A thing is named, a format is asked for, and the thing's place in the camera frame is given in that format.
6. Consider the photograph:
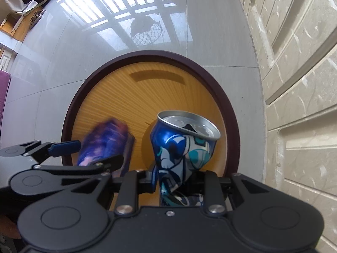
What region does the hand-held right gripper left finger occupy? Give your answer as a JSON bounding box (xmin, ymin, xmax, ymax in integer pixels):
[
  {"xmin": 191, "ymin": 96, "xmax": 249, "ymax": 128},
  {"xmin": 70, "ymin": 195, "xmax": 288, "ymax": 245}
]
[{"xmin": 70, "ymin": 163, "xmax": 160, "ymax": 215}]

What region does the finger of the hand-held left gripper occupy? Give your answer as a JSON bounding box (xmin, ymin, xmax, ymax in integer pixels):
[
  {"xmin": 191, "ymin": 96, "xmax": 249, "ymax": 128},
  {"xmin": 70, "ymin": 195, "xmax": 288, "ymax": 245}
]
[
  {"xmin": 0, "ymin": 140, "xmax": 82, "ymax": 164},
  {"xmin": 33, "ymin": 155, "xmax": 125, "ymax": 187}
]

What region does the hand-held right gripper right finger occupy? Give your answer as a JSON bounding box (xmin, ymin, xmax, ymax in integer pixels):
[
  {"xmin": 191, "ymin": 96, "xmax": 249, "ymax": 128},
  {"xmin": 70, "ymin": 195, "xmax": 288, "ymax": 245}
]
[{"xmin": 190, "ymin": 170, "xmax": 269, "ymax": 216}]

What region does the purple snack packet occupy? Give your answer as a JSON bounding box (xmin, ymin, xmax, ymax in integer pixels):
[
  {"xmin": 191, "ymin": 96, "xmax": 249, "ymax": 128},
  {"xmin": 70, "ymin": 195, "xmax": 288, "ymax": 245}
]
[{"xmin": 77, "ymin": 118, "xmax": 136, "ymax": 177}]

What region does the crushed blue drink can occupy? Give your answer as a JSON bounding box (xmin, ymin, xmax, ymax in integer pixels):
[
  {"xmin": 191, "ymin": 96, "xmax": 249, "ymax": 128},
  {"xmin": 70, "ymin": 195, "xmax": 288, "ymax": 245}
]
[{"xmin": 150, "ymin": 111, "xmax": 221, "ymax": 207}]

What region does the round yellow waste bin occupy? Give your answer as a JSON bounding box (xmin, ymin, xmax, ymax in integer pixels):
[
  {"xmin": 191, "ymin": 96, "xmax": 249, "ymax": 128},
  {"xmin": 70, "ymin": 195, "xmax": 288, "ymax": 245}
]
[{"xmin": 61, "ymin": 50, "xmax": 241, "ymax": 212}]

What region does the person's left hand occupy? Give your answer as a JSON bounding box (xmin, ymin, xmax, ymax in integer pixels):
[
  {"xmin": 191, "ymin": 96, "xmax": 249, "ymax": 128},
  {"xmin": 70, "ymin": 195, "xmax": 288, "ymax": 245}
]
[{"xmin": 0, "ymin": 214, "xmax": 20, "ymax": 239}]

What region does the purple mat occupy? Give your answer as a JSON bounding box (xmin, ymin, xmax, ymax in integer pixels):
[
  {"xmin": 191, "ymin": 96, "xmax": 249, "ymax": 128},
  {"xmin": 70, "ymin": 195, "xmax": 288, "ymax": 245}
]
[{"xmin": 0, "ymin": 70, "xmax": 11, "ymax": 127}]

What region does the white low shelf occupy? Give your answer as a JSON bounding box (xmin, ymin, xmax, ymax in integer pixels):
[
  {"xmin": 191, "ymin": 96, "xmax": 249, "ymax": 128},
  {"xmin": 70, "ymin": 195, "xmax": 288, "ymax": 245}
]
[{"xmin": 0, "ymin": 43, "xmax": 17, "ymax": 70}]

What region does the wooden step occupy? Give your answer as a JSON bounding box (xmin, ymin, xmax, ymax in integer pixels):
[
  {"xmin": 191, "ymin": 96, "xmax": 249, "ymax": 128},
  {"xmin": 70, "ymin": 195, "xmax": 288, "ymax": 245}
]
[{"xmin": 0, "ymin": 8, "xmax": 36, "ymax": 42}]

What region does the cream cabinet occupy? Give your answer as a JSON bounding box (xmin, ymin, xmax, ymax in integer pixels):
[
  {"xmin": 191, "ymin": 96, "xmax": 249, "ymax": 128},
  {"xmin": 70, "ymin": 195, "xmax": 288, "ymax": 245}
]
[{"xmin": 232, "ymin": 0, "xmax": 337, "ymax": 253}]

